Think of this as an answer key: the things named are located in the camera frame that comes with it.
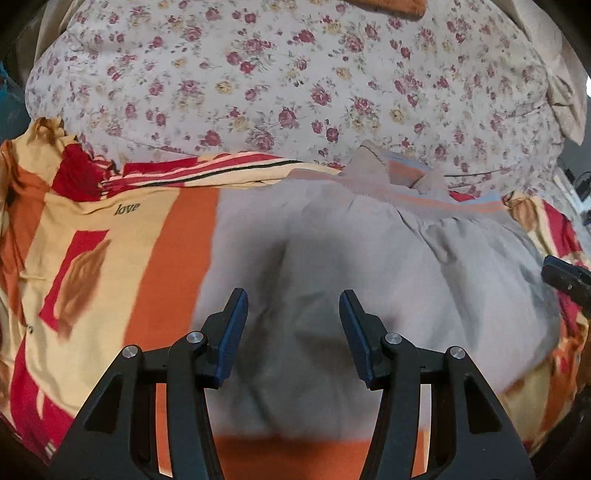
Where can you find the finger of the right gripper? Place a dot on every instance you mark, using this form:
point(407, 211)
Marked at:
point(569, 279)

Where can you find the teal plastic bag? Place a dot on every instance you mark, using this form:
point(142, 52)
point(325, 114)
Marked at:
point(14, 118)

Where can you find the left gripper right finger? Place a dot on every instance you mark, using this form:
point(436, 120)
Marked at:
point(472, 437)

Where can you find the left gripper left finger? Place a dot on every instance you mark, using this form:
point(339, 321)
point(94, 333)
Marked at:
point(113, 435)

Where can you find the orange brown cushion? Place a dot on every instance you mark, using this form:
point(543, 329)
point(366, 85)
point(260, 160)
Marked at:
point(413, 9)

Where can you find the orange red yellow blanket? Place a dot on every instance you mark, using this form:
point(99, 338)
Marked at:
point(94, 258)

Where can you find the floral quilt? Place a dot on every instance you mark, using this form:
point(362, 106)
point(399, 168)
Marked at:
point(461, 89)

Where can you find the beige grey jacket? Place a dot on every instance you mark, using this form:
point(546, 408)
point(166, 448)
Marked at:
point(438, 271)

